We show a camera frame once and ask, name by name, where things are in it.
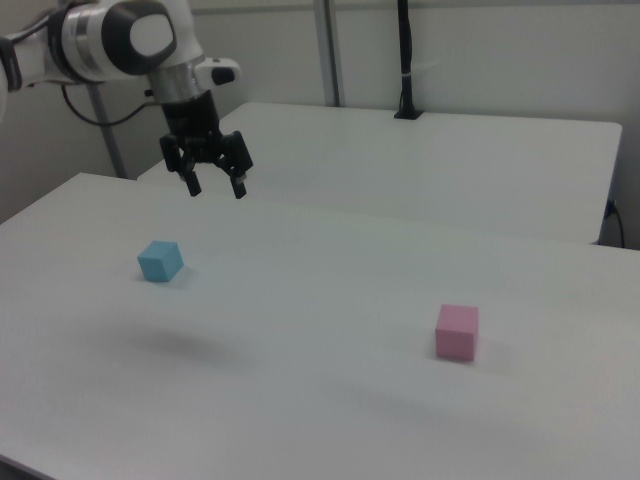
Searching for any grey metal partition post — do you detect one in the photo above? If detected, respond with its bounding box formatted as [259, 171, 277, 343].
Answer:
[313, 0, 347, 108]

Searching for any blue foam cube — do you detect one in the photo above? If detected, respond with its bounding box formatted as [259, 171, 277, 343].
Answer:
[136, 240, 184, 285]

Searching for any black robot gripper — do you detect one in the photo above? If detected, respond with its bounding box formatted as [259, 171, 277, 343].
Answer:
[159, 91, 254, 201]

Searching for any pink foam cube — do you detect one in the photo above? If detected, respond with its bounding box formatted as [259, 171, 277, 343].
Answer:
[433, 303, 480, 362]

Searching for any black pole with clamp base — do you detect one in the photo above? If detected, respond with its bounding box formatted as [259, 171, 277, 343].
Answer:
[393, 0, 427, 122]

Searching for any white side table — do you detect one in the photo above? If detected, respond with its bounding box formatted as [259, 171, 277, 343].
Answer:
[136, 101, 624, 247]

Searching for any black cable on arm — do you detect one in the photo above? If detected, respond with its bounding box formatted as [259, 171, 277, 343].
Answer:
[60, 84, 169, 127]

